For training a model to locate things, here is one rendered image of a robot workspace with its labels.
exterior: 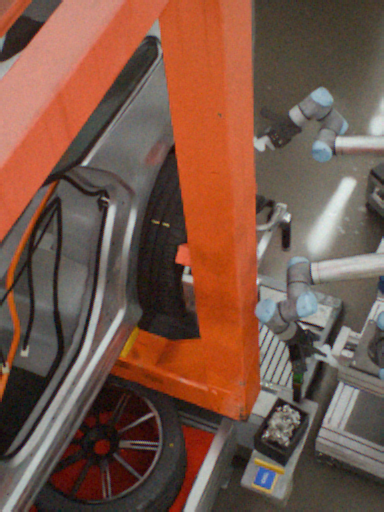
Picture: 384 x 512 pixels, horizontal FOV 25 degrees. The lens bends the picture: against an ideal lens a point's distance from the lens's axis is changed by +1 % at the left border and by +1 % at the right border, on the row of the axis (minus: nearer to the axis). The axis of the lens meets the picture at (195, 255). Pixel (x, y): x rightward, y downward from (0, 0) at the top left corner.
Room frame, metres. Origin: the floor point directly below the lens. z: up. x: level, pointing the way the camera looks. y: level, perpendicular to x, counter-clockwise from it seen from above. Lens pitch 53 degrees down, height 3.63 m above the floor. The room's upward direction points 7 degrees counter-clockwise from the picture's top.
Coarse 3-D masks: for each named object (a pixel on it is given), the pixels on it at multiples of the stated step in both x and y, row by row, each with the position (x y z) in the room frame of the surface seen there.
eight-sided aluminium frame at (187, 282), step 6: (186, 270) 1.94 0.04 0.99; (186, 276) 1.92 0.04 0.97; (186, 282) 1.91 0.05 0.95; (192, 282) 1.90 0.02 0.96; (186, 288) 1.91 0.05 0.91; (192, 288) 1.90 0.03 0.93; (186, 294) 1.91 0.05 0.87; (192, 294) 1.94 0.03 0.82; (186, 300) 1.91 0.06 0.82; (192, 300) 1.93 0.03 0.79; (186, 306) 1.91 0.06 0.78; (192, 306) 1.91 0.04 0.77; (192, 312) 1.90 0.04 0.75
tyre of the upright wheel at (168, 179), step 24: (168, 168) 2.31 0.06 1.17; (168, 192) 2.18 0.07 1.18; (168, 216) 2.08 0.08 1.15; (144, 240) 2.04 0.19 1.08; (168, 240) 2.00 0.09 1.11; (144, 264) 1.97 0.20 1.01; (168, 264) 1.94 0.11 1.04; (144, 288) 1.94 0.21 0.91; (168, 288) 1.90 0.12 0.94; (168, 312) 1.90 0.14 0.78
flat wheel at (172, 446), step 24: (120, 384) 1.76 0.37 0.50; (96, 408) 1.67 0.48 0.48; (120, 408) 1.75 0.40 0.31; (144, 408) 1.68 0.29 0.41; (168, 408) 1.62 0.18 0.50; (96, 432) 1.59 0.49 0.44; (120, 432) 1.55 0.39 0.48; (168, 432) 1.52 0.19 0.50; (72, 456) 1.48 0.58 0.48; (96, 456) 1.48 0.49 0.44; (168, 456) 1.42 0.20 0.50; (48, 480) 1.39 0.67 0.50; (144, 480) 1.33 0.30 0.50; (168, 480) 1.32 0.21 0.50; (48, 504) 1.29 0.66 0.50; (72, 504) 1.28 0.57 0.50; (96, 504) 1.27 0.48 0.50; (120, 504) 1.25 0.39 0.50; (144, 504) 1.24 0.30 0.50; (168, 504) 1.30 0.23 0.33
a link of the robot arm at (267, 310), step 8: (264, 304) 1.53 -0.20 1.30; (272, 304) 1.52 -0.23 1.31; (256, 312) 1.52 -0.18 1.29; (264, 312) 1.50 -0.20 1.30; (272, 312) 1.50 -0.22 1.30; (264, 320) 1.49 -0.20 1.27; (272, 320) 1.49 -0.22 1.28; (280, 320) 1.48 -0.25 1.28; (272, 328) 1.48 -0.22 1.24; (280, 328) 1.48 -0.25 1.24
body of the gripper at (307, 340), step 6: (300, 330) 1.52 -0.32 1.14; (306, 330) 1.52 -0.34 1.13; (294, 336) 1.47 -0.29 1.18; (300, 336) 1.50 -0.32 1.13; (306, 336) 1.50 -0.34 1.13; (288, 342) 1.46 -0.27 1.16; (306, 342) 1.47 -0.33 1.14; (312, 342) 1.50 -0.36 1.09; (306, 348) 1.45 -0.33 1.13; (306, 354) 1.45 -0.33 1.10
